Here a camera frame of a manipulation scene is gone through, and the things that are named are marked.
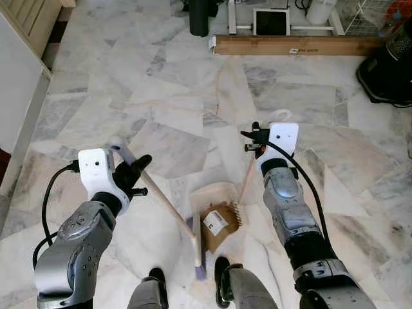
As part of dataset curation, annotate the beige long-handled dustpan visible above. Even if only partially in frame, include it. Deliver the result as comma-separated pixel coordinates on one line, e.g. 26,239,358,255
189,108,288,256

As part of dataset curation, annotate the white-framed black tablet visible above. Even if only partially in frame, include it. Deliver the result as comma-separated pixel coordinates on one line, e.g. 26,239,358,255
253,8,291,37

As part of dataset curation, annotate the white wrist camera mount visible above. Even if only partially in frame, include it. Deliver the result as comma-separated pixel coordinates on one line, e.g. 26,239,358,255
78,148,120,199
267,122,301,160

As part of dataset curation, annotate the brown cardboard piece with label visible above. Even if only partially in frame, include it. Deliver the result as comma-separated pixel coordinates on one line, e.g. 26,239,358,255
200,202,240,253

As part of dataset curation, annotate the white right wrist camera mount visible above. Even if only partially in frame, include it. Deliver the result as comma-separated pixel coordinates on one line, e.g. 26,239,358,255
267,122,301,160

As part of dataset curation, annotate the grey left robot leg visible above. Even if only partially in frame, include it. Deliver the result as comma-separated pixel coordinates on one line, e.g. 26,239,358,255
127,267,170,309

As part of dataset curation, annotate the grey robot leg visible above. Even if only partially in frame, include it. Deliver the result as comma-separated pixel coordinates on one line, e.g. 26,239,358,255
214,256,279,309
127,267,170,309

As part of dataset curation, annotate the red object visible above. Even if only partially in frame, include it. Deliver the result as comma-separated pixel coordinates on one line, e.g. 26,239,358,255
388,2,407,24

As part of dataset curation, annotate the white metal rack frame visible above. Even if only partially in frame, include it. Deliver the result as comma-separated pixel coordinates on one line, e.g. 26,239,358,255
227,0,346,37

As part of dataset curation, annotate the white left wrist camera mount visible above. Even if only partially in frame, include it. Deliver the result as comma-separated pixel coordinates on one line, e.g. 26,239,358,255
78,148,120,199

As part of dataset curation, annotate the wooden broom with purple bristles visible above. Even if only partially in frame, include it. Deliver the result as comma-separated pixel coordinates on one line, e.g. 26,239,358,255
105,135,208,281

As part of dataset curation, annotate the white wire basket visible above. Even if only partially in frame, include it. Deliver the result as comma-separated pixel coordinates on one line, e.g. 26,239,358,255
336,0,405,37

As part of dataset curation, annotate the slatted wooden cabinet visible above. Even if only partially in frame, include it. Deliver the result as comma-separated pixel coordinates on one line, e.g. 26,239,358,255
0,0,77,71

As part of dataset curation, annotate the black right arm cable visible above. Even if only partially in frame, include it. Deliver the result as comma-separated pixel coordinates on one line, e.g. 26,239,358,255
261,140,330,245

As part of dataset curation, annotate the white cabinet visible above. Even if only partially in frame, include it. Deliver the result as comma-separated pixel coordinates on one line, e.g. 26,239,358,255
0,12,53,194

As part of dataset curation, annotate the grey right robot leg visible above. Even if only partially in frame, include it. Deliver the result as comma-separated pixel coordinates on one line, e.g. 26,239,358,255
214,256,279,309

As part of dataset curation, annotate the black cylinder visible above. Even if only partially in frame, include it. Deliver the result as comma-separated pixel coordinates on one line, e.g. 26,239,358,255
188,0,220,38

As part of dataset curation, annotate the white plastic jug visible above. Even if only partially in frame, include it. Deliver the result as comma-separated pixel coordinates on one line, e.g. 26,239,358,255
305,0,337,26

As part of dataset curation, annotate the long brown cardboard box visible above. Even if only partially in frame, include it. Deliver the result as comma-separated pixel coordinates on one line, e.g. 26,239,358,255
209,34,387,57

